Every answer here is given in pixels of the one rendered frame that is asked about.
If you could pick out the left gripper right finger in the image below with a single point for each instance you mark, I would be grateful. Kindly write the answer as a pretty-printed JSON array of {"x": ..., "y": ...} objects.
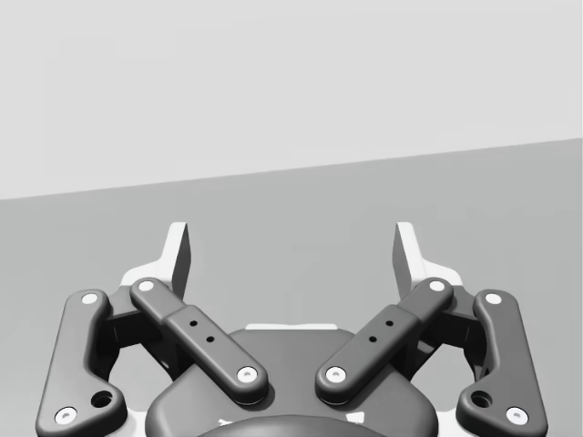
[{"x": 391, "y": 330}]

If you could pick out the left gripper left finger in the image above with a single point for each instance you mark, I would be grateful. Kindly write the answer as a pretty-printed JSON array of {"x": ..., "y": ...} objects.
[{"x": 191, "y": 330}]

